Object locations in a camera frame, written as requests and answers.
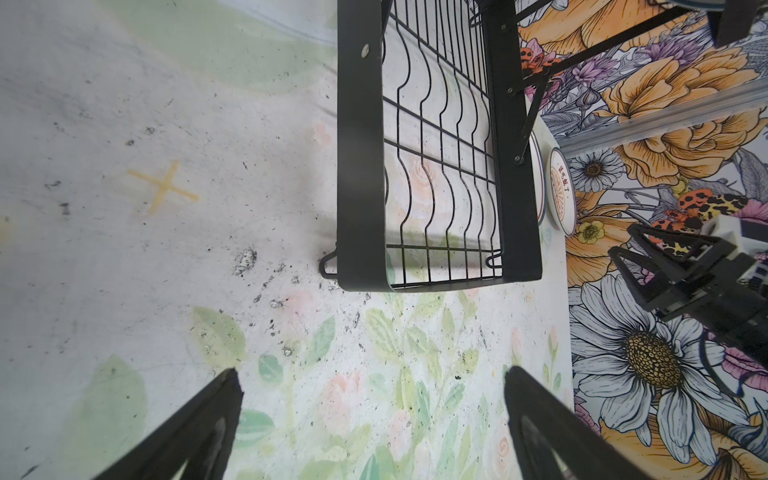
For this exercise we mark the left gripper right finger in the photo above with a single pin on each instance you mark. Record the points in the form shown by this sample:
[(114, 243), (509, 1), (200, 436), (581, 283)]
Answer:
[(550, 442)]

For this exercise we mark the orange sunburst plate right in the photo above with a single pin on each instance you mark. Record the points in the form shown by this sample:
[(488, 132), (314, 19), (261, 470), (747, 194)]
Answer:
[(560, 193)]

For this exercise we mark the white plate red ring pattern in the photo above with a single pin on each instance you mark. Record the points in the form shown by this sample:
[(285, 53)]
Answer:
[(538, 177)]

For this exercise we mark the black wire dish rack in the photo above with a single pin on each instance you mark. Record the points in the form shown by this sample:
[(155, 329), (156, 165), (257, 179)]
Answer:
[(437, 101)]

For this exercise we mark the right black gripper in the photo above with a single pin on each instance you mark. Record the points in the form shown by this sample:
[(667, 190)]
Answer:
[(707, 278)]

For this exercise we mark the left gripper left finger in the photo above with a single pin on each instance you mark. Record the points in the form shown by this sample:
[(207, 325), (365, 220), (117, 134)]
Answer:
[(194, 443)]

